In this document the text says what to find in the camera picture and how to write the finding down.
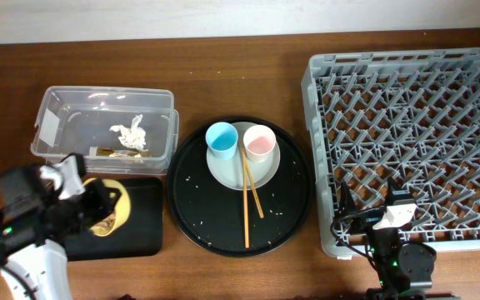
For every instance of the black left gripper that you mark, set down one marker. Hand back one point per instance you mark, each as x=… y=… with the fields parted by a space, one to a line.
x=97 y=190

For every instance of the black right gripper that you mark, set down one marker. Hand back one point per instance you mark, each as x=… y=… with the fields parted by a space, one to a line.
x=365 y=221

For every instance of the food scraps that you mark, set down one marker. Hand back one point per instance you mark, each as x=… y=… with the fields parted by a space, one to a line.
x=105 y=226

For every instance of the yellow bowl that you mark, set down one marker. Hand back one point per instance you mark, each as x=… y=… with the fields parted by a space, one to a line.
x=122 y=208

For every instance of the gold brown foil wrapper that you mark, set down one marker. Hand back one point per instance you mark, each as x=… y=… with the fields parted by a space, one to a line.
x=108 y=152

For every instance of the pink cup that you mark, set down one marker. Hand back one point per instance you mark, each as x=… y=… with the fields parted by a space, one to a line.
x=259 y=142

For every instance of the white napkin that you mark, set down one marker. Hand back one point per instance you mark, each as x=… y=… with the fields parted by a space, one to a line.
x=131 y=137

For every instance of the blue cup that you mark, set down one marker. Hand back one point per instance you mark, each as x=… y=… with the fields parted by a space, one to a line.
x=222 y=139

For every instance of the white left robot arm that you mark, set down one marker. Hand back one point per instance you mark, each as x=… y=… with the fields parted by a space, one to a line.
x=36 y=271

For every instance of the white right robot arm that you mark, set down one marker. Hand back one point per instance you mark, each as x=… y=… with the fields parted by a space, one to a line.
x=404 y=269

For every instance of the grey dishwasher rack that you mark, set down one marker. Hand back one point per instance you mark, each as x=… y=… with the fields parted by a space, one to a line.
x=413 y=116

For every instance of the clear plastic waste bin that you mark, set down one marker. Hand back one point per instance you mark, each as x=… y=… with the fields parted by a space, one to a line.
x=78 y=119

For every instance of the black rectangular tray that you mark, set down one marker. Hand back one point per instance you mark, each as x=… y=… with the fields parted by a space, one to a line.
x=140 y=235

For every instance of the right wooden chopstick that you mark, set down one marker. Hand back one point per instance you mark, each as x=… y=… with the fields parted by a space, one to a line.
x=247 y=172

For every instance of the wooden chopstick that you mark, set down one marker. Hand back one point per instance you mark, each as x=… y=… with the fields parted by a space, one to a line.
x=245 y=199
x=247 y=172

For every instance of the left wooden chopstick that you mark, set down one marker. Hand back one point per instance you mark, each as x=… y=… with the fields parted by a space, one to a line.
x=245 y=199

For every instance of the round black serving tray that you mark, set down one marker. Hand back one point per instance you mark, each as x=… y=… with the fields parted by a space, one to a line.
x=214 y=216

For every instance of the grey round plate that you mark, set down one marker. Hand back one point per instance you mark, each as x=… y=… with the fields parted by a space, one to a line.
x=229 y=172

